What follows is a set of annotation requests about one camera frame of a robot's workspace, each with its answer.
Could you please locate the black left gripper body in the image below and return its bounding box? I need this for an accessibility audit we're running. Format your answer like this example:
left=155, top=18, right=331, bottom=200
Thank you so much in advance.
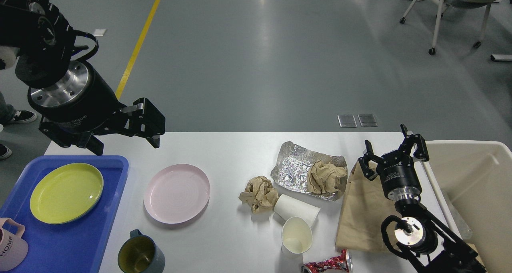
left=28, top=60, right=123, bottom=133

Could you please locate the crumpled aluminium foil sheet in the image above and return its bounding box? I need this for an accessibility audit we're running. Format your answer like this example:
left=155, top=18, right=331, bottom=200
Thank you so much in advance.
left=270, top=141, right=348, bottom=201

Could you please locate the grey bar on floor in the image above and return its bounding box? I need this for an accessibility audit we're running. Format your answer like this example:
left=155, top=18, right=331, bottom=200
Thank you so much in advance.
left=490, top=54, right=512, bottom=62

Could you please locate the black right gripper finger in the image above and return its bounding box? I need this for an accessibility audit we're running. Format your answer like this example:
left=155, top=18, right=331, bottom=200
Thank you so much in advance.
left=358, top=140, right=384, bottom=181
left=398, top=124, right=430, bottom=162

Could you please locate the yellow-green plate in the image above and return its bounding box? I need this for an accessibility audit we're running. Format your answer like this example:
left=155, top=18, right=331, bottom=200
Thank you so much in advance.
left=30, top=163, right=104, bottom=225

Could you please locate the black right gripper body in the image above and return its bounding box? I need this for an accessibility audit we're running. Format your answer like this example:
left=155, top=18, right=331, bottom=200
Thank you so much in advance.
left=377, top=152, right=422, bottom=201

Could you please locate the dark teal HOME mug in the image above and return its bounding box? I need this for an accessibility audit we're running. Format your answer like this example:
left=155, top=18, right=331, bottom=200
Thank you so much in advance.
left=117, top=229, right=165, bottom=273

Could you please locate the metal floor plate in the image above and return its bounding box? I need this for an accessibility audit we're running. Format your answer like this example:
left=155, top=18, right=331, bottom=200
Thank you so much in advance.
left=357, top=114, right=378, bottom=128
left=338, top=114, right=357, bottom=128

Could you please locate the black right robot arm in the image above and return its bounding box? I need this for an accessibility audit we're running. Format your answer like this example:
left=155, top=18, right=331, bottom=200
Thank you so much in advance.
left=358, top=124, right=486, bottom=273

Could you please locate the brown paper bag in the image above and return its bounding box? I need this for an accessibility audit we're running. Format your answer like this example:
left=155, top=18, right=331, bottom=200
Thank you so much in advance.
left=335, top=162, right=398, bottom=253

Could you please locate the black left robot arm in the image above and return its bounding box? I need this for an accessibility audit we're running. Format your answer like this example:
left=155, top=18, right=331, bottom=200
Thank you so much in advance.
left=1, top=0, right=165, bottom=156

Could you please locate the pink plate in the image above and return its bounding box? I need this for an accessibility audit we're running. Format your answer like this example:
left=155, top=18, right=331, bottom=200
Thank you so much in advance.
left=143, top=164, right=210, bottom=225

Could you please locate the black sneaker lower left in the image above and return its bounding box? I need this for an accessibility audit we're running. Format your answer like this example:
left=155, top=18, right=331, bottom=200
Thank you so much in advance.
left=0, top=144, right=12, bottom=160

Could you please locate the crumpled brown paper ball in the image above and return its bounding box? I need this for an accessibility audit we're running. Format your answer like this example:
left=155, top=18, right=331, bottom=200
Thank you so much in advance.
left=238, top=176, right=279, bottom=213

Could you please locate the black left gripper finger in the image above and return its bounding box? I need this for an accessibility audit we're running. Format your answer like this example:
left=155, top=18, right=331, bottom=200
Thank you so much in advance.
left=39, top=119, right=104, bottom=156
left=102, top=98, right=165, bottom=148

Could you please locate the pink HOME mug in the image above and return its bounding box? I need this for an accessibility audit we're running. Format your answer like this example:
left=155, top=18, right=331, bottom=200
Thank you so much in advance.
left=0, top=218, right=28, bottom=272

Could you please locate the crushed red can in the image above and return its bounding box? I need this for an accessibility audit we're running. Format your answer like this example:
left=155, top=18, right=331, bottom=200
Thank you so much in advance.
left=300, top=249, right=354, bottom=273

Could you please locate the blue plastic tray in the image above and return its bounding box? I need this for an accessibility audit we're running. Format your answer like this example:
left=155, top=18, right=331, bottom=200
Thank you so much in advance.
left=0, top=156, right=129, bottom=273

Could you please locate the beige plastic bin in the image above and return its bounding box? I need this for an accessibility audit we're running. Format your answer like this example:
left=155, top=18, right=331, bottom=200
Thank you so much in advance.
left=424, top=140, right=512, bottom=273

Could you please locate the white paper cup lying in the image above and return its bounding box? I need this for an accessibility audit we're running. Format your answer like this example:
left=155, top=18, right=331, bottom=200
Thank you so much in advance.
left=274, top=194, right=321, bottom=228

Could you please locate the right metal floor plate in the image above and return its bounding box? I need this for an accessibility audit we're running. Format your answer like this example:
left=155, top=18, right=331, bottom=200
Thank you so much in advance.
left=357, top=114, right=378, bottom=128

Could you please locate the left metal floor plate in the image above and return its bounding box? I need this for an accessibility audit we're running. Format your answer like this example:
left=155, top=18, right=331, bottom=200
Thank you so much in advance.
left=338, top=114, right=357, bottom=128

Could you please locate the crumpled brown paper on foil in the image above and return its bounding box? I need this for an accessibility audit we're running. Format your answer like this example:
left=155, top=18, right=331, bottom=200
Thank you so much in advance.
left=307, top=160, right=347, bottom=195

